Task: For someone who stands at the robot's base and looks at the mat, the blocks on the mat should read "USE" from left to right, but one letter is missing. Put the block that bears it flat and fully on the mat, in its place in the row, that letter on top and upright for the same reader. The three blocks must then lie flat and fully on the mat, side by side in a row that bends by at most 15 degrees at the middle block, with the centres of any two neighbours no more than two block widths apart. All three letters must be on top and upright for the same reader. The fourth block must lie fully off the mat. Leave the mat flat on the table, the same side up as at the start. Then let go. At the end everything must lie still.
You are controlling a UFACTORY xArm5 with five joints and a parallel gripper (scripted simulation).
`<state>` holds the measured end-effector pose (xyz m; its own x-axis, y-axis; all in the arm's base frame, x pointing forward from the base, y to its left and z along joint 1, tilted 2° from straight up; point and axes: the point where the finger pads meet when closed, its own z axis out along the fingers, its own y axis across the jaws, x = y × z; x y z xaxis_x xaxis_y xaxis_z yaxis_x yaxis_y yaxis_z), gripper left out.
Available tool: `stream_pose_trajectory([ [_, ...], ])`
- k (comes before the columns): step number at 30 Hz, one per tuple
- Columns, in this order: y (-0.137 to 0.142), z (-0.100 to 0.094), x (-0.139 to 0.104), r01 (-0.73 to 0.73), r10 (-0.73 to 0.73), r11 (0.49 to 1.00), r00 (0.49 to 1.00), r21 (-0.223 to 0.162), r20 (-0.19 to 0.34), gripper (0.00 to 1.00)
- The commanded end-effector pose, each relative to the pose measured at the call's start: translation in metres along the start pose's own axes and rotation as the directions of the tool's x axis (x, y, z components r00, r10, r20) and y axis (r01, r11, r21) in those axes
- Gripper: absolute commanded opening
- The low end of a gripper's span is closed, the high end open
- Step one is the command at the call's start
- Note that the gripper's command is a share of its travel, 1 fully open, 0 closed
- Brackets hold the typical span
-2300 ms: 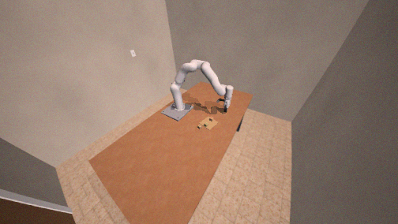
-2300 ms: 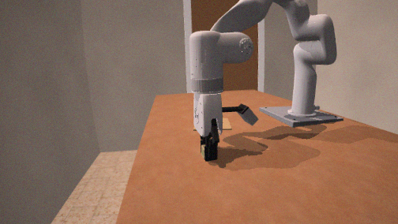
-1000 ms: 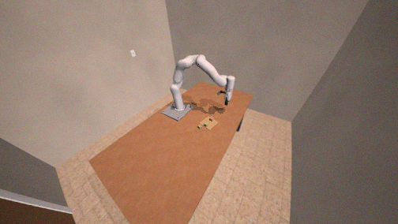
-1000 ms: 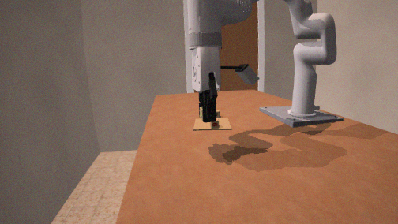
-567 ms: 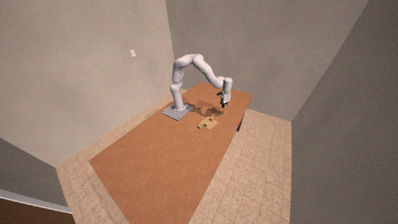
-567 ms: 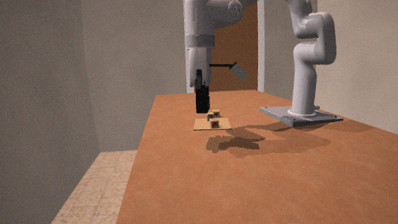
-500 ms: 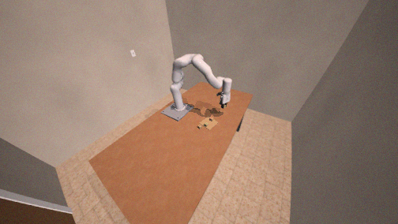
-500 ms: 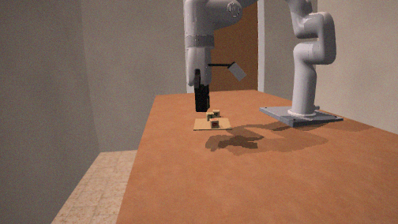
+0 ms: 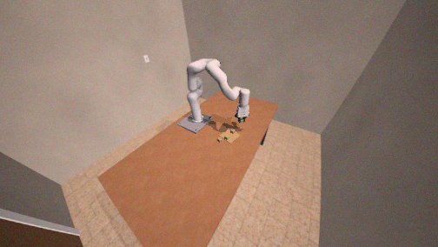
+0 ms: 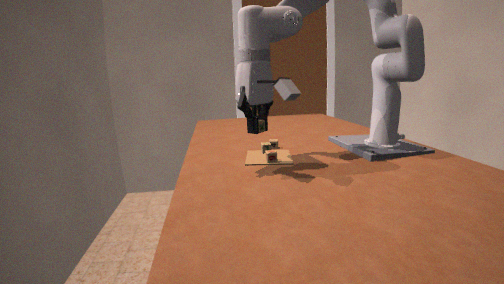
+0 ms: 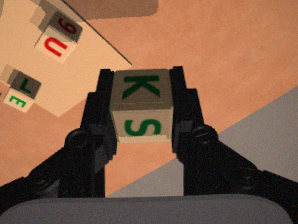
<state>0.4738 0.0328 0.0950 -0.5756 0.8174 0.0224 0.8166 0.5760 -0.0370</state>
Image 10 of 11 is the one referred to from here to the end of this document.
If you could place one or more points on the tan square mat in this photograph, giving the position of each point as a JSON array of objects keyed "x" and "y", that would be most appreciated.
[{"x": 256, "y": 157}]

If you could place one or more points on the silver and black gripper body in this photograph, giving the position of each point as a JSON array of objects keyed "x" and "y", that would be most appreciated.
[{"x": 247, "y": 75}]

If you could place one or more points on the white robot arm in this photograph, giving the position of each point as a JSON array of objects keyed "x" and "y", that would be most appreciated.
[{"x": 257, "y": 23}]

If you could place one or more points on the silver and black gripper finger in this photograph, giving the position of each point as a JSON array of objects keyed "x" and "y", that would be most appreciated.
[
  {"x": 262, "y": 112},
  {"x": 252, "y": 121}
]

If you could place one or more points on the beige letter block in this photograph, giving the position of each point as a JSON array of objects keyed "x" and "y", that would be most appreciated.
[
  {"x": 265, "y": 146},
  {"x": 271, "y": 156},
  {"x": 274, "y": 143},
  {"x": 261, "y": 126}
]

